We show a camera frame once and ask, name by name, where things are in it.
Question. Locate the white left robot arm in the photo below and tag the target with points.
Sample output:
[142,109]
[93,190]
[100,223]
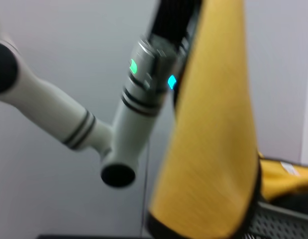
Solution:
[56,109]

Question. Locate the grey perforated storage box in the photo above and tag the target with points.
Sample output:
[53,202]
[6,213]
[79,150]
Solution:
[280,224]

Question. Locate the yellow and grey towel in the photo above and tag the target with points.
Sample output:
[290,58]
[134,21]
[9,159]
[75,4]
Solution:
[213,124]

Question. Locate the black tablecloth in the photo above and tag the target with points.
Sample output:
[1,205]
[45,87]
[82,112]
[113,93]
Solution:
[94,237]

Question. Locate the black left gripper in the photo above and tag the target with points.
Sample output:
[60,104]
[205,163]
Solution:
[173,17]

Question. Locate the yellow towel with white tag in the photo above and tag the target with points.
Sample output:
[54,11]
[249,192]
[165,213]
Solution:
[283,179]

